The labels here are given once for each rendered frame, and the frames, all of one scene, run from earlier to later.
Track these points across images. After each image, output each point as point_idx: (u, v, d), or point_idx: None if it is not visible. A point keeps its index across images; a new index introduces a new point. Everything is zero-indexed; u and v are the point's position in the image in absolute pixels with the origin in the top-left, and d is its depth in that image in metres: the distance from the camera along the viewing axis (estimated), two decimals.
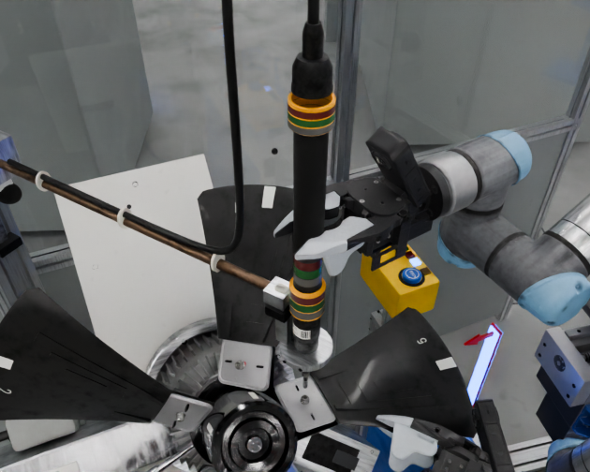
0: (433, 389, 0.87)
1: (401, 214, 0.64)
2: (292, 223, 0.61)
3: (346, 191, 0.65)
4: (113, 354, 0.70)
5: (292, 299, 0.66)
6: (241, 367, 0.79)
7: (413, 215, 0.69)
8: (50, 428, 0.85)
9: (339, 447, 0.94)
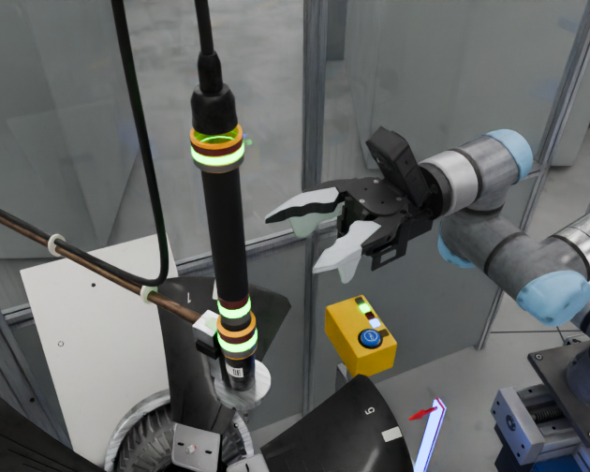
0: (376, 463, 0.92)
1: (401, 214, 0.64)
2: (284, 212, 0.63)
3: (347, 188, 0.66)
4: (66, 450, 0.75)
5: (219, 336, 0.62)
6: (190, 452, 0.84)
7: (413, 215, 0.69)
8: None
9: None
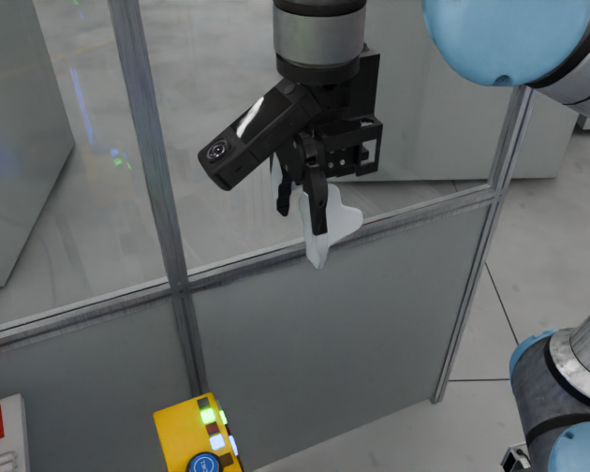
0: None
1: (313, 154, 0.50)
2: (278, 207, 0.62)
3: (277, 148, 0.56)
4: None
5: None
6: None
7: (340, 91, 0.50)
8: None
9: None
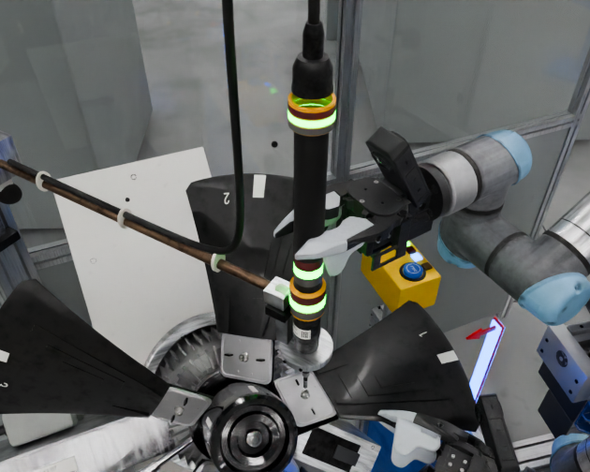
0: None
1: (401, 214, 0.64)
2: (292, 223, 0.61)
3: (346, 191, 0.65)
4: None
5: (292, 299, 0.66)
6: (304, 396, 0.81)
7: (413, 215, 0.69)
8: (47, 422, 0.84)
9: (340, 442, 0.93)
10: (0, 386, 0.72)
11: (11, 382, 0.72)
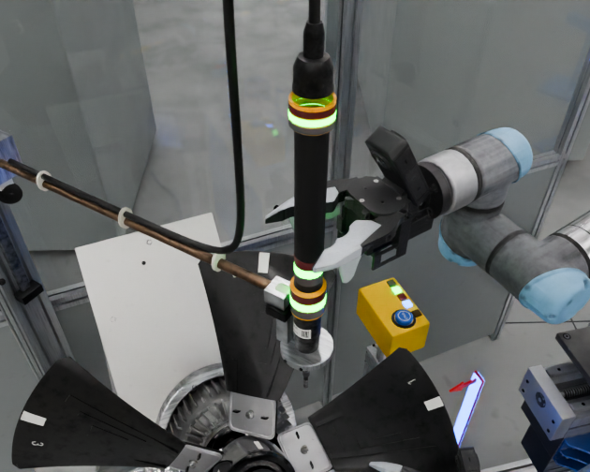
0: None
1: (401, 213, 0.64)
2: (284, 212, 0.63)
3: (346, 188, 0.66)
4: None
5: (292, 298, 0.66)
6: (302, 446, 0.92)
7: (413, 214, 0.69)
8: (74, 470, 0.94)
9: None
10: (36, 445, 0.82)
11: (47, 442, 0.82)
